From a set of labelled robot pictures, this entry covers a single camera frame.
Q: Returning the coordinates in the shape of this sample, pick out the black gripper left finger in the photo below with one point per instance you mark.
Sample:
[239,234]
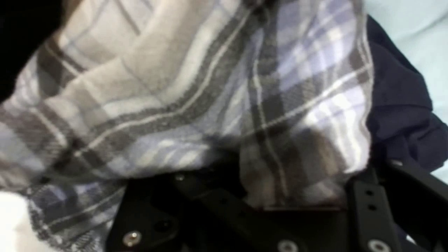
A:
[186,219]

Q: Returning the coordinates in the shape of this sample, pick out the plaid white blue cloth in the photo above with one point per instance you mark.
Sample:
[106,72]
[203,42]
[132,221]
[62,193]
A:
[186,93]

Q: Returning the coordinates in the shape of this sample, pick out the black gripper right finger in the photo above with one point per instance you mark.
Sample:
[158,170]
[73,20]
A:
[396,210]

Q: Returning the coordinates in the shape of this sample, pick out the plain white cloth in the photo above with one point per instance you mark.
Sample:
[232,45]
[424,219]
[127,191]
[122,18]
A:
[11,224]

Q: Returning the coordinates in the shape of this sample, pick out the light blue bed blanket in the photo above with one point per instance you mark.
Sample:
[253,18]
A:
[420,37]

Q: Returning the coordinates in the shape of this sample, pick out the navy blue cloth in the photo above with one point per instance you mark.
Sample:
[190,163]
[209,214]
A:
[400,107]

